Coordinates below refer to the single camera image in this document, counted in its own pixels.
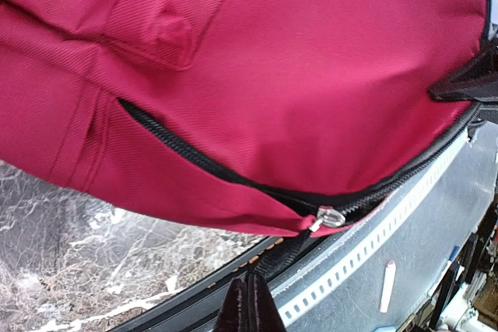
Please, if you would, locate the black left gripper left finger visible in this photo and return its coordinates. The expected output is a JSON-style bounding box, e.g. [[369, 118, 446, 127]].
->
[[213, 278, 248, 332]]

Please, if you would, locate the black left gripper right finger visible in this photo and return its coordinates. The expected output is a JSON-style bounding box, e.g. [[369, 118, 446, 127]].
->
[[247, 273, 286, 332]]

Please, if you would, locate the red student backpack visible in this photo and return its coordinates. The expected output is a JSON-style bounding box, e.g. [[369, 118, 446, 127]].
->
[[1, 0, 497, 236]]

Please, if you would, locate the white slotted cable duct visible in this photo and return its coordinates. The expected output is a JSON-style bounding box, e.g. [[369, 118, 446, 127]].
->
[[279, 134, 467, 327]]

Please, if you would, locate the black curved table edge rail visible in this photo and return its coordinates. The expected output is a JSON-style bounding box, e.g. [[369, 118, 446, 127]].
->
[[112, 237, 334, 331]]

